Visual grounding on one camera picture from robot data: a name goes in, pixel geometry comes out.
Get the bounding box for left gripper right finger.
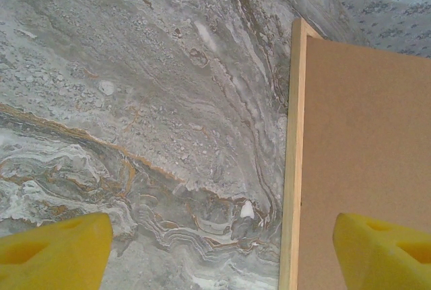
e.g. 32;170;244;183
332;212;431;290

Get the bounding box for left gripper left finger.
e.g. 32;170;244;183
0;212;112;290

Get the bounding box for brown frame backing board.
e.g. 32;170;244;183
298;32;431;290

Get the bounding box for light wooden picture frame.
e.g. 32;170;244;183
277;18;325;290

